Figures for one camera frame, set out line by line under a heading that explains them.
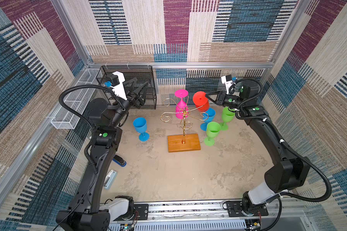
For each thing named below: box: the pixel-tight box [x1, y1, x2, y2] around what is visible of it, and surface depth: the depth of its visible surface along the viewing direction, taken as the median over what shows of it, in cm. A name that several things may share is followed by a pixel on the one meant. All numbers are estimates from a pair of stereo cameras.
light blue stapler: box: [103, 169, 118, 191], surface depth 84 cm
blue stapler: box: [112, 154, 127, 167], surface depth 90 cm
